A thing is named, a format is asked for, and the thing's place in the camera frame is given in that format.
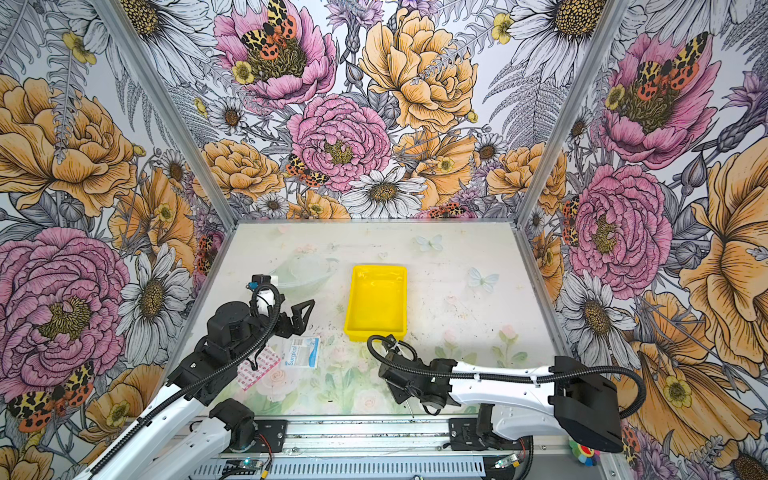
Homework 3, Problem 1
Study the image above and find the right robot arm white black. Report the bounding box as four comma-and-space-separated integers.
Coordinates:
378, 351, 623, 453

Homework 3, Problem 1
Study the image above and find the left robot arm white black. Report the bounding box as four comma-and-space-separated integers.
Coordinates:
79, 288, 315, 479

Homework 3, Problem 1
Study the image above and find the yellow plastic bin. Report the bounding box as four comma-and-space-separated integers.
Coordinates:
343, 265, 408, 343

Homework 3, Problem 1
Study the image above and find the white blue packet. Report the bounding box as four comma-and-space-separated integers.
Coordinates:
282, 337, 320, 369

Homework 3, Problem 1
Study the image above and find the pink patterned packet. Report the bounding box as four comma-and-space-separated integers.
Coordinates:
236, 346, 282, 391

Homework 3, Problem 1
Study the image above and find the right green circuit board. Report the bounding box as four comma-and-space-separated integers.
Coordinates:
494, 453, 520, 469

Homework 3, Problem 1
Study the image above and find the green circuit board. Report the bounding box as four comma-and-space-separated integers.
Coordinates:
222, 459, 267, 476
494, 453, 520, 469

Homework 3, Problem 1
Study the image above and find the left green circuit board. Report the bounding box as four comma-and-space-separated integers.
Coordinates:
222, 459, 267, 476

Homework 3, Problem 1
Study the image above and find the colourful round toy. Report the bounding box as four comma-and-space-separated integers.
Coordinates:
569, 439, 600, 467

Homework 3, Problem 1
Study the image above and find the aluminium rail frame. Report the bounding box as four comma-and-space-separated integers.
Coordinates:
107, 413, 625, 480

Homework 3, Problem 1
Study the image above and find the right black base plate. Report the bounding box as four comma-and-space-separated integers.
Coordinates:
448, 417, 520, 451

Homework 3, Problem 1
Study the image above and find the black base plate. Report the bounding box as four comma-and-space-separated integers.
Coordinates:
229, 419, 288, 454
448, 417, 520, 451

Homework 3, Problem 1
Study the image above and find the white vented cable duct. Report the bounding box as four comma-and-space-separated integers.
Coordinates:
197, 455, 488, 480

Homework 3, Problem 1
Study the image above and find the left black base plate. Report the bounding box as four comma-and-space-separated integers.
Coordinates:
229, 419, 288, 454

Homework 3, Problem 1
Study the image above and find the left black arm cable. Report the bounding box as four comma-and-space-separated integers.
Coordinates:
89, 281, 283, 475

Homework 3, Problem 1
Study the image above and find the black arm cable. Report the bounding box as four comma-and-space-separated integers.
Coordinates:
89, 281, 283, 475
366, 334, 647, 420

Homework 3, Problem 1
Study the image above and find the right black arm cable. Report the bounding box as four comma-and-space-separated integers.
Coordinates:
366, 334, 647, 420

